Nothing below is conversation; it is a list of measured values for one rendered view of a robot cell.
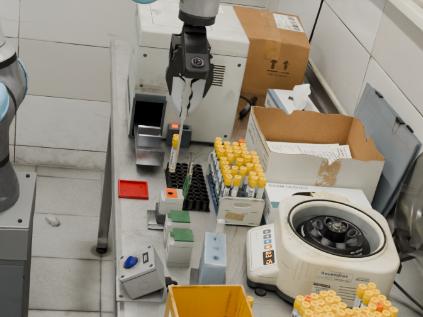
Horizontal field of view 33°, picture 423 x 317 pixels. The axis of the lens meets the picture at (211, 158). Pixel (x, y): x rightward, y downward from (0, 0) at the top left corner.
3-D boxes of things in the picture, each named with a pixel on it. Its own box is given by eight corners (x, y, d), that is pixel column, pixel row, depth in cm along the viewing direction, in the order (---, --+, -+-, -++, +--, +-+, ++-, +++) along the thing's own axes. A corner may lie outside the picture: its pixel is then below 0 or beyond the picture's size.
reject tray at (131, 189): (118, 182, 168) (118, 178, 168) (146, 183, 170) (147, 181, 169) (118, 197, 162) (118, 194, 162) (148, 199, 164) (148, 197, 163)
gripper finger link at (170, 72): (184, 94, 143) (192, 53, 139) (186, 97, 142) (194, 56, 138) (161, 90, 142) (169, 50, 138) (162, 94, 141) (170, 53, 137)
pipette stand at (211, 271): (190, 271, 143) (197, 230, 139) (225, 276, 144) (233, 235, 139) (187, 304, 135) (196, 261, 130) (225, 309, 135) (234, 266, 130)
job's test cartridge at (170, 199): (157, 211, 157) (160, 187, 154) (178, 213, 158) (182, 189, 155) (158, 222, 154) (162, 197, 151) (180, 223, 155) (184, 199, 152)
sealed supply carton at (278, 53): (223, 54, 254) (232, 3, 245) (289, 64, 256) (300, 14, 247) (226, 89, 227) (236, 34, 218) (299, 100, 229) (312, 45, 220)
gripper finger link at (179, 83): (177, 106, 149) (185, 65, 145) (180, 119, 144) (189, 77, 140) (162, 104, 148) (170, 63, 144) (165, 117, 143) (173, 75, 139)
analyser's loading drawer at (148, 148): (132, 125, 191) (135, 107, 188) (157, 127, 192) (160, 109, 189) (135, 163, 173) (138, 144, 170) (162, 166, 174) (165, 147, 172)
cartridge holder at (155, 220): (146, 214, 158) (148, 200, 157) (186, 217, 160) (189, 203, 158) (147, 229, 154) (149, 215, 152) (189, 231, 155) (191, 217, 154)
